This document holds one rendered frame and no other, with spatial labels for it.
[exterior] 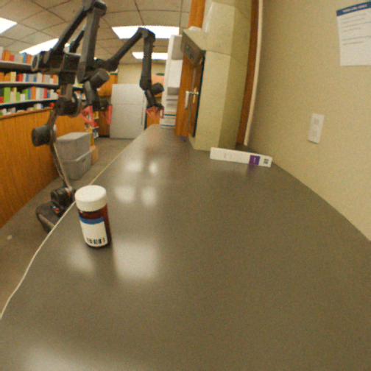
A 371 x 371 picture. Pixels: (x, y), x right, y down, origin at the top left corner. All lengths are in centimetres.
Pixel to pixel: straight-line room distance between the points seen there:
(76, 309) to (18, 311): 8
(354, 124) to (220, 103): 56
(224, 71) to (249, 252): 74
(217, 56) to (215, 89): 16
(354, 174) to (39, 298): 74
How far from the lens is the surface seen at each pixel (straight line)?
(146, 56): 125
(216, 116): 83
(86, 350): 20
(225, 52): 88
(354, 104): 68
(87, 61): 84
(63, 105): 135
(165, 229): 29
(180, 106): 118
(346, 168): 65
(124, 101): 589
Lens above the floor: 112
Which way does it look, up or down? 24 degrees down
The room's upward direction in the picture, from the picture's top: 7 degrees clockwise
